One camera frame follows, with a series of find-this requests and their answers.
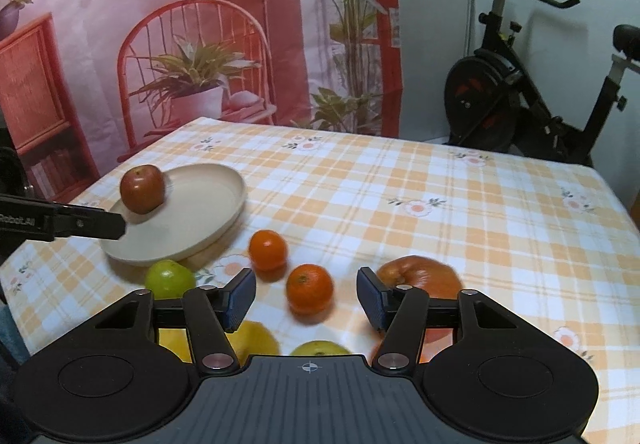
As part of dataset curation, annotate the yellow lemon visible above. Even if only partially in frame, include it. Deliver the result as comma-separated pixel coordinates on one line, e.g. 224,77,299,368
158,320,281,366

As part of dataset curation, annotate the large red apple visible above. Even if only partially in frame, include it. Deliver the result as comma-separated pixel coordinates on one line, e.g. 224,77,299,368
372,254,464,365

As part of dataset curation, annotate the green apple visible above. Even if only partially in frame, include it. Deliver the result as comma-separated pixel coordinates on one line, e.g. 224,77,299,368
144,260,196,300

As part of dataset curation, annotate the dark red apple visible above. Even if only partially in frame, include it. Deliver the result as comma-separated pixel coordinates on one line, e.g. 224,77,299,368
119,164,166,215

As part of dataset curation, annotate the small orange mandarin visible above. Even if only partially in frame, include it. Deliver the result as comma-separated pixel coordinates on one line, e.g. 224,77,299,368
248,229,288,273

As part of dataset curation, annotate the yellow-green apple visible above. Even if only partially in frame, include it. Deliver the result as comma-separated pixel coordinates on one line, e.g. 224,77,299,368
291,340,350,357

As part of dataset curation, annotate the beige round plate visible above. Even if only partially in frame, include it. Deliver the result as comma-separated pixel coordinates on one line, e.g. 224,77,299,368
100,163,247,267

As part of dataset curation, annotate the orange plaid tablecloth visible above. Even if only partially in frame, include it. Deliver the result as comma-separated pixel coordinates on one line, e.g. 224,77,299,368
1,119,639,443

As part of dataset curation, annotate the printed pink backdrop cloth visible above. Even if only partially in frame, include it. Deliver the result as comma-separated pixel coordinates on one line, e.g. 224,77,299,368
1,0,402,201

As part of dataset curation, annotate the black exercise bike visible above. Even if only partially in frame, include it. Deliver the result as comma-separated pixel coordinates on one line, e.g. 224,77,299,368
441,0,640,169

